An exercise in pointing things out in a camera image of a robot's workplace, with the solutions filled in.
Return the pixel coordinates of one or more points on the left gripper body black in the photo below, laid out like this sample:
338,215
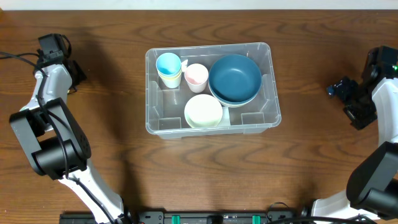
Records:
76,72

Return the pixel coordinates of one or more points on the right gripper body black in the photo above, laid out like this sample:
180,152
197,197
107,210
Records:
359,109

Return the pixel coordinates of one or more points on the yellow cup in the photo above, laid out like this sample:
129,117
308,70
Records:
169,77

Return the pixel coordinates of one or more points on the light blue cup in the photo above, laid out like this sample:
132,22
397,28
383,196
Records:
168,64

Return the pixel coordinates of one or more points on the white cup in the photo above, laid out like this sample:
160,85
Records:
171,83

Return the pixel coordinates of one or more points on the beige large bowl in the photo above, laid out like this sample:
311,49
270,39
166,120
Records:
232,104

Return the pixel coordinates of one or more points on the pink cup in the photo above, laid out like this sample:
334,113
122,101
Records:
196,76

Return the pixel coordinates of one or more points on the white small bowl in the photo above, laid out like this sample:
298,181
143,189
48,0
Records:
203,111

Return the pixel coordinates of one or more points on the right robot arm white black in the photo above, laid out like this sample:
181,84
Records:
371,191

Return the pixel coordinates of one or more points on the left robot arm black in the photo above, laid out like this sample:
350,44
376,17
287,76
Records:
52,140

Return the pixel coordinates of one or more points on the white label in container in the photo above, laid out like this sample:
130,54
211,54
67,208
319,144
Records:
225,120

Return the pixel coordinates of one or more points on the clear plastic storage container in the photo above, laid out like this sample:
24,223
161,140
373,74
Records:
180,112

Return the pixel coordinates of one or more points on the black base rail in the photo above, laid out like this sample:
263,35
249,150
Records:
159,217

